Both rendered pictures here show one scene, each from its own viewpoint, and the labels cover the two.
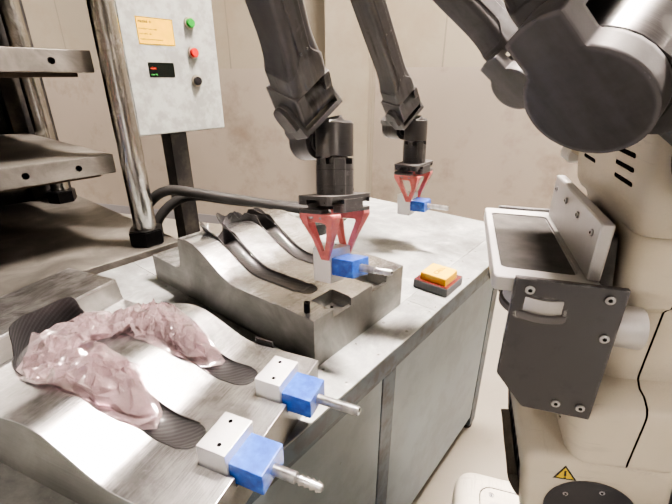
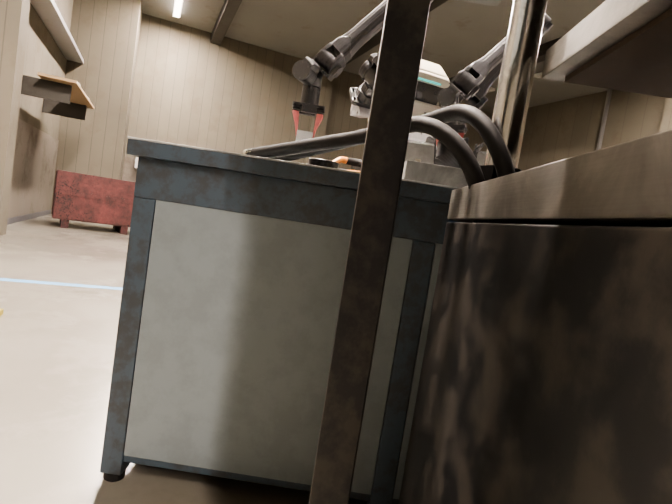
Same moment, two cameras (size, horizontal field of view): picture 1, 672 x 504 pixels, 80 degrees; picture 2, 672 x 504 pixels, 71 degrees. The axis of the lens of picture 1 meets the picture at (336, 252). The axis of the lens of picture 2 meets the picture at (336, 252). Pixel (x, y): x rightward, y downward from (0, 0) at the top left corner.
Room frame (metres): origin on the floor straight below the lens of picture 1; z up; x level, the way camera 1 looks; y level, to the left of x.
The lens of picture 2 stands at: (1.88, 1.07, 0.69)
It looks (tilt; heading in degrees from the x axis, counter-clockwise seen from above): 4 degrees down; 231
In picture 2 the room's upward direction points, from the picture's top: 9 degrees clockwise
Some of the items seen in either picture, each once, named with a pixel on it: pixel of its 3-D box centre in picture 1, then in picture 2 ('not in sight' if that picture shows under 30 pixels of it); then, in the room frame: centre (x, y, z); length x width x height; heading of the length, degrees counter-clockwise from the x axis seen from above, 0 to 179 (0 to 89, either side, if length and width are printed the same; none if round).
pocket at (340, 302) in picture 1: (331, 308); not in sight; (0.58, 0.01, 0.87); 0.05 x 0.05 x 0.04; 50
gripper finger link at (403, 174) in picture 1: (411, 183); (310, 123); (1.03, -0.20, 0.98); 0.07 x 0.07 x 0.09; 55
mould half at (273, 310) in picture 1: (268, 262); (439, 174); (0.77, 0.14, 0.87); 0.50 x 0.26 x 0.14; 50
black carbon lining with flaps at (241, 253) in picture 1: (268, 244); (444, 159); (0.75, 0.14, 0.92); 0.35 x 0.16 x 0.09; 50
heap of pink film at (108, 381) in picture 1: (113, 343); not in sight; (0.45, 0.30, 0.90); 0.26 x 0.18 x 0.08; 67
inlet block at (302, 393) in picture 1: (310, 396); not in sight; (0.39, 0.03, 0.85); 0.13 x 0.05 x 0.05; 67
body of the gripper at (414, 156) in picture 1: (414, 154); (309, 99); (1.04, -0.20, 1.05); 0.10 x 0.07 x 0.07; 145
